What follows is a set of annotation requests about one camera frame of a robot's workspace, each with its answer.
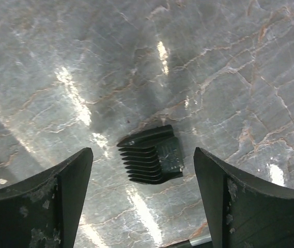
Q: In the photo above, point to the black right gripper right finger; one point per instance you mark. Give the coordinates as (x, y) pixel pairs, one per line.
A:
(243, 210)

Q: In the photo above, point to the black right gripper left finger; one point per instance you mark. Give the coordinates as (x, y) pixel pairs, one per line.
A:
(44, 210)

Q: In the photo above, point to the black comb attachment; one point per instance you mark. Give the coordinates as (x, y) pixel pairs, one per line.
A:
(152, 156)

